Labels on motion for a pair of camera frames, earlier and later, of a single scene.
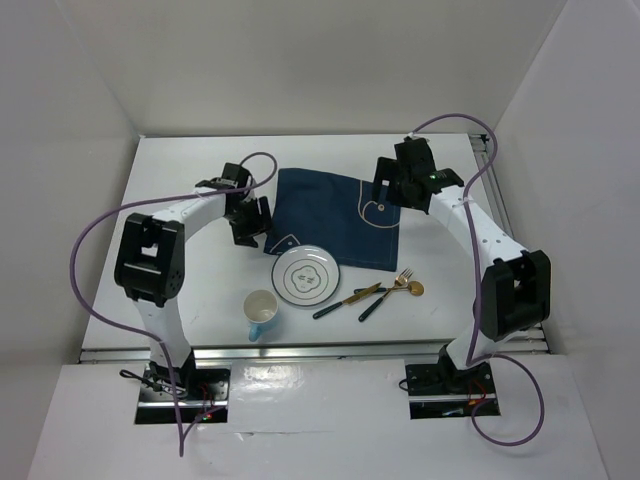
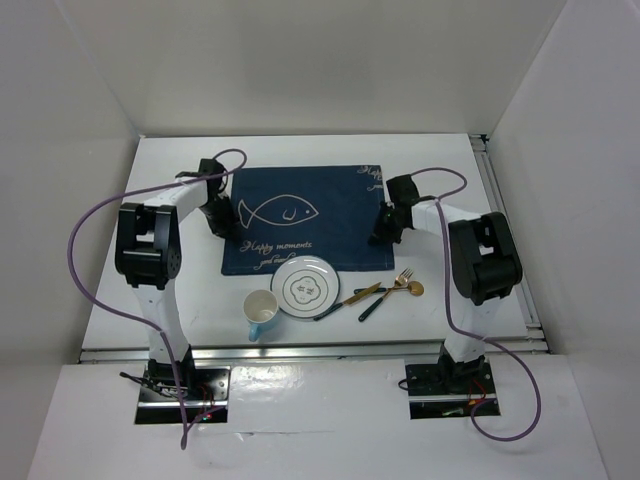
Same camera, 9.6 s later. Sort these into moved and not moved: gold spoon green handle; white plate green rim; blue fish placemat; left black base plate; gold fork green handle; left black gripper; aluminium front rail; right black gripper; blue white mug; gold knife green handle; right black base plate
Moved: left black gripper; right black gripper; blue fish placemat; white plate green rim
Not moved: gold fork green handle; right black base plate; left black base plate; aluminium front rail; blue white mug; gold knife green handle; gold spoon green handle
